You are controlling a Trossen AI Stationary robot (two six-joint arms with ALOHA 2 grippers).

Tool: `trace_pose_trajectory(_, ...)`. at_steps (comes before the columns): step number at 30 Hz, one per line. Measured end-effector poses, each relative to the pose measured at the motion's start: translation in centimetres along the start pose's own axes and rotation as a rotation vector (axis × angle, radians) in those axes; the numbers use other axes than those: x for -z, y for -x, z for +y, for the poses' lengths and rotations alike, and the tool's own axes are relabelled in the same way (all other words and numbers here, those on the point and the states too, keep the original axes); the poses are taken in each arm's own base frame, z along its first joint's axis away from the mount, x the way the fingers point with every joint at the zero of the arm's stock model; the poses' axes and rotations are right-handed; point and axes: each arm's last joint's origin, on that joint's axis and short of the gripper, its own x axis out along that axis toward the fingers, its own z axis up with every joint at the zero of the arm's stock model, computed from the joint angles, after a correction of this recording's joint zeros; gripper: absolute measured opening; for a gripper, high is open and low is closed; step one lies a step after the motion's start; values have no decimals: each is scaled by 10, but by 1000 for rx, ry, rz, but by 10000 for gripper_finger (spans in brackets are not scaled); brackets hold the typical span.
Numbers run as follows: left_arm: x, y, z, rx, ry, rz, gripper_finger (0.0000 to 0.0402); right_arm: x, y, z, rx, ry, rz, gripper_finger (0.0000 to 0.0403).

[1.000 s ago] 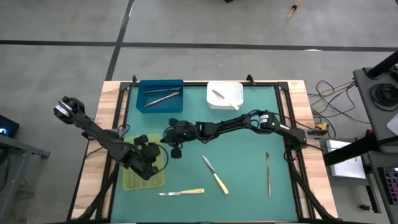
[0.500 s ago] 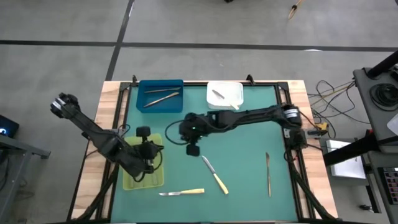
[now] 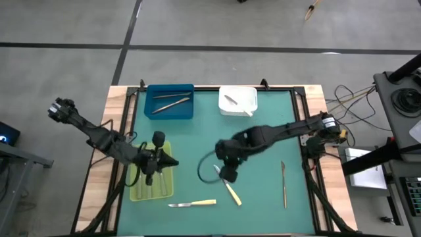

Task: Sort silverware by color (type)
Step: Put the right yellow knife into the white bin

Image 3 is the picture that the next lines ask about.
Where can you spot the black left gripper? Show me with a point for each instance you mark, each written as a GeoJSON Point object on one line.
{"type": "Point", "coordinates": [151, 161]}

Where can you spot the black slanted beam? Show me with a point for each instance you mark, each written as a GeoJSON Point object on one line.
{"type": "Point", "coordinates": [371, 158]}

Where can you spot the white plastic bin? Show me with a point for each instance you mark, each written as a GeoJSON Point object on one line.
{"type": "Point", "coordinates": [245, 95]}

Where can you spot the grey equipment cart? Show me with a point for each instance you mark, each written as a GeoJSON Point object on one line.
{"type": "Point", "coordinates": [385, 98]}

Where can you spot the grey metal table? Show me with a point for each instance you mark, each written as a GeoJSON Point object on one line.
{"type": "Point", "coordinates": [19, 154]}

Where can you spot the black metal rack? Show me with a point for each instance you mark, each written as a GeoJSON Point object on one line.
{"type": "Point", "coordinates": [413, 192]}

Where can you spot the black frame clamp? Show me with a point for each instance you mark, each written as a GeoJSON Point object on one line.
{"type": "Point", "coordinates": [264, 83]}
{"type": "Point", "coordinates": [142, 84]}

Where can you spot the dark laptop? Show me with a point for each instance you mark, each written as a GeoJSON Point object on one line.
{"type": "Point", "coordinates": [8, 133]}

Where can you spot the green table mat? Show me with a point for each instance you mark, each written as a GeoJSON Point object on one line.
{"type": "Point", "coordinates": [197, 217]}

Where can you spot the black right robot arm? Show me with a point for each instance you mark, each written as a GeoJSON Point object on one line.
{"type": "Point", "coordinates": [296, 128]}

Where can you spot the yellow plastic bin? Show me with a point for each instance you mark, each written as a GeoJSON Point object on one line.
{"type": "Point", "coordinates": [167, 194]}

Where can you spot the white paper sheet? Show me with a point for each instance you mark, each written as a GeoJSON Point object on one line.
{"type": "Point", "coordinates": [417, 131]}

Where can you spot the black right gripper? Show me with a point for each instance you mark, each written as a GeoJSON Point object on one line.
{"type": "Point", "coordinates": [230, 158]}

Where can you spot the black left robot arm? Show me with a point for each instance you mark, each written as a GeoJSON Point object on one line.
{"type": "Point", "coordinates": [98, 138]}

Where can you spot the black aluminium table frame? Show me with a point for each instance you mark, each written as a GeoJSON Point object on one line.
{"type": "Point", "coordinates": [205, 88]}

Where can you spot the blue plastic bin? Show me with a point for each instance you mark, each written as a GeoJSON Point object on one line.
{"type": "Point", "coordinates": [171, 115]}

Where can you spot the black cart post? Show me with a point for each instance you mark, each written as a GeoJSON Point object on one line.
{"type": "Point", "coordinates": [406, 68]}

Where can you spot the white box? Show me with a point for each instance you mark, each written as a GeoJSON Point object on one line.
{"type": "Point", "coordinates": [365, 174]}

